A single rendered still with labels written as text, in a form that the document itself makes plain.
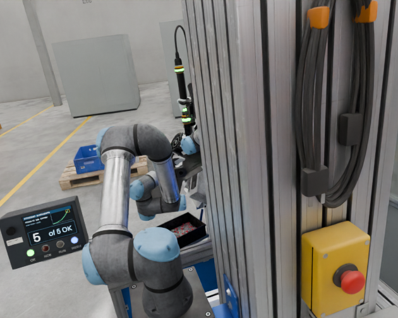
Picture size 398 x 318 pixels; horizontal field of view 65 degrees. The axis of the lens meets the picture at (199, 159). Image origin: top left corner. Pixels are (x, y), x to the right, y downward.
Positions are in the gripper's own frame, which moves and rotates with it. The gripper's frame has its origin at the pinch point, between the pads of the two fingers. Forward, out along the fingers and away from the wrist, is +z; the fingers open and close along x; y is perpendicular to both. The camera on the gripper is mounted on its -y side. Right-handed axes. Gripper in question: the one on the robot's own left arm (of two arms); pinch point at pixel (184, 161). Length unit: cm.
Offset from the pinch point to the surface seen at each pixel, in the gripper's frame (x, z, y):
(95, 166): 66, 129, 273
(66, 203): -8, -60, 8
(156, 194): 18.1, -4.1, 21.6
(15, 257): 5, -79, 19
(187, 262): 38.6, -26.6, -10.6
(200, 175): 12.3, 10.1, 0.1
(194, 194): 19.4, 1.7, -0.1
